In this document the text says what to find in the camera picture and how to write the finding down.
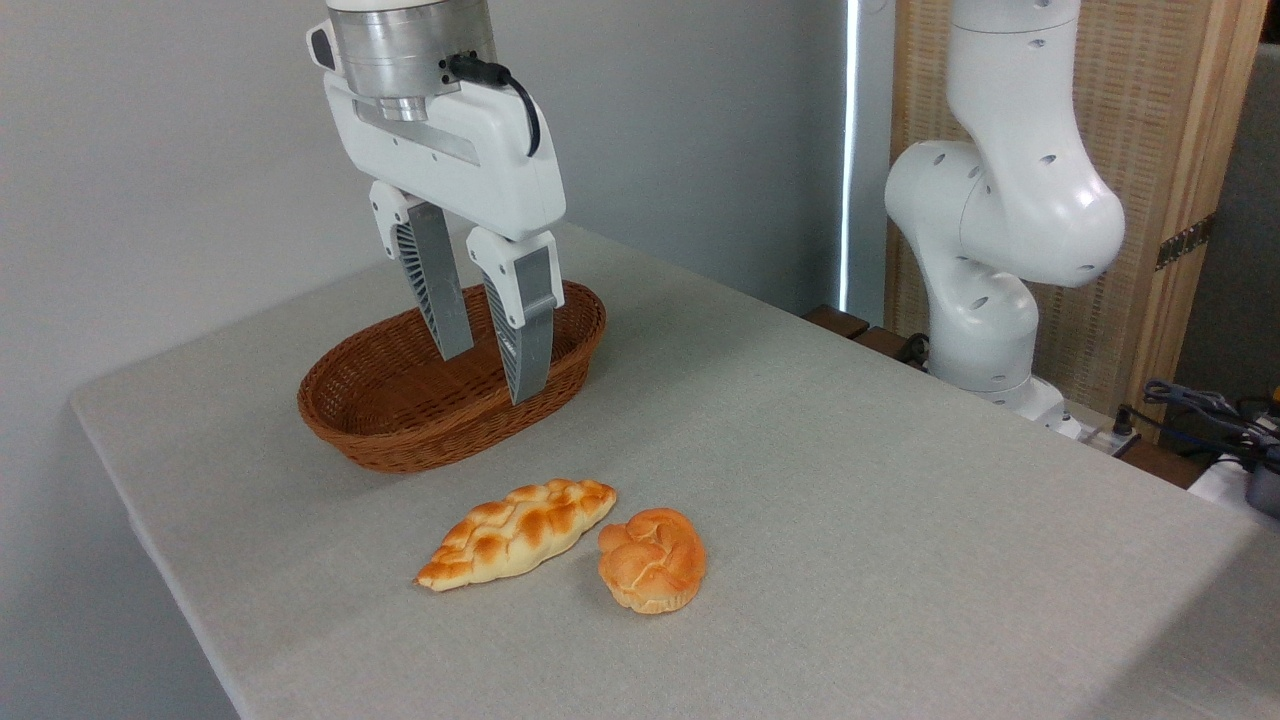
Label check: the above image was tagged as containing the bundle of black cables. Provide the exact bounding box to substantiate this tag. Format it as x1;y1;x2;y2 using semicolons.
1143;380;1280;471

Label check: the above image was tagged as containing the brass screen hinge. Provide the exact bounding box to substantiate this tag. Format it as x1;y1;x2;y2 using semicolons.
1155;213;1217;271

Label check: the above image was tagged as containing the silver metal wrist flange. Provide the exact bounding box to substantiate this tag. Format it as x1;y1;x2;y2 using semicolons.
328;0;498;123

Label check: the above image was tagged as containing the long braided bread loaf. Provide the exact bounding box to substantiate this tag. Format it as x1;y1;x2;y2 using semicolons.
415;478;618;592

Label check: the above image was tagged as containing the woven screen with wood frame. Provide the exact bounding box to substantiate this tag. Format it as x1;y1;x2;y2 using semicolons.
885;0;1271;446

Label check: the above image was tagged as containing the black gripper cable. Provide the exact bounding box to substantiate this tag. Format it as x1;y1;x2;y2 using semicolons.
445;53;541;159

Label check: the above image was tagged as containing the round knotted bread bun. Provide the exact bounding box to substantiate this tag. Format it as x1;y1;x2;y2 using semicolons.
598;508;708;614

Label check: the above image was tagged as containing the brown wicker oval basket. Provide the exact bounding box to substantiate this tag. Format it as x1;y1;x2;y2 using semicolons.
297;280;607;474

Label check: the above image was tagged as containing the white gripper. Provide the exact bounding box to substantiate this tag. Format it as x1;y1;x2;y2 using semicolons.
322;72;567;405

